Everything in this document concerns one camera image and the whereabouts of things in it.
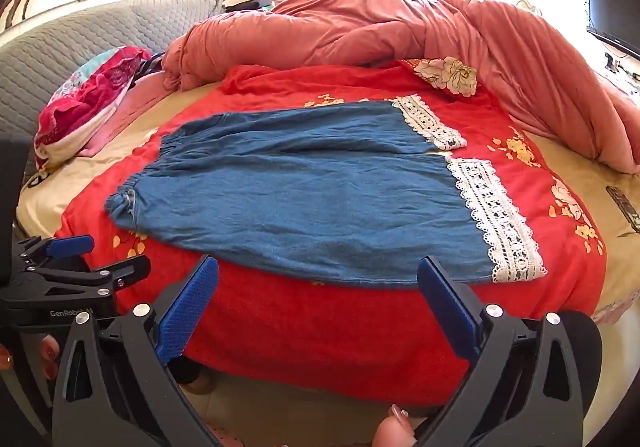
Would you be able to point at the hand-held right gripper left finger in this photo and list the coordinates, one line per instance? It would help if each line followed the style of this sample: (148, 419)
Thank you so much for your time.
(187, 312)

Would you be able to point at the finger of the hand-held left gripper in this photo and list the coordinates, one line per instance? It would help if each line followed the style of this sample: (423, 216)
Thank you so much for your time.
(75, 243)
(120, 271)

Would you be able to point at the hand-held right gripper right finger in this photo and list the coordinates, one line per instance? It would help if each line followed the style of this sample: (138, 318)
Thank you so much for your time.
(447, 307)

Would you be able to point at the blue pants with white lace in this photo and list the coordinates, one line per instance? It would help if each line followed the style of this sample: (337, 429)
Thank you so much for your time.
(300, 187)

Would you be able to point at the person's left hand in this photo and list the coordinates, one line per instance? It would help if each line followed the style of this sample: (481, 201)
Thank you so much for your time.
(50, 347)

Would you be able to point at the red floral blanket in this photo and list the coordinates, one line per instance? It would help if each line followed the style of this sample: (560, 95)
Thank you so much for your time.
(300, 327)

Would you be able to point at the pink floral pillow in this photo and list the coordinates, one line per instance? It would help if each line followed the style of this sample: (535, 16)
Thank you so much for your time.
(85, 102)

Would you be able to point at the plain pink pillow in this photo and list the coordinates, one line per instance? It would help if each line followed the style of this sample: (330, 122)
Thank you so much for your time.
(140, 102)

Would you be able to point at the grey quilted headboard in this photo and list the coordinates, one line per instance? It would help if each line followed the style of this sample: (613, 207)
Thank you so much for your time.
(75, 42)

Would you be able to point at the beige bed sheet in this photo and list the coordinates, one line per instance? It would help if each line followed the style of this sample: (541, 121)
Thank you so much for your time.
(575, 162)

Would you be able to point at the dark striped cloth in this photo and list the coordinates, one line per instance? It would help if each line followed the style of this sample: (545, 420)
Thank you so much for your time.
(150, 64)

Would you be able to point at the dark remote control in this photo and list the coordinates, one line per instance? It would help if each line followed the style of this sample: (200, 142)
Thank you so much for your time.
(622, 204)

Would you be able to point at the pink duvet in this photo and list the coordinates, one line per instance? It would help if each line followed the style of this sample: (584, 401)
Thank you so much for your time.
(350, 27)

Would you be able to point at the black television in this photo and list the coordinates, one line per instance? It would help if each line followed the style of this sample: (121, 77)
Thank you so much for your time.
(615, 17)

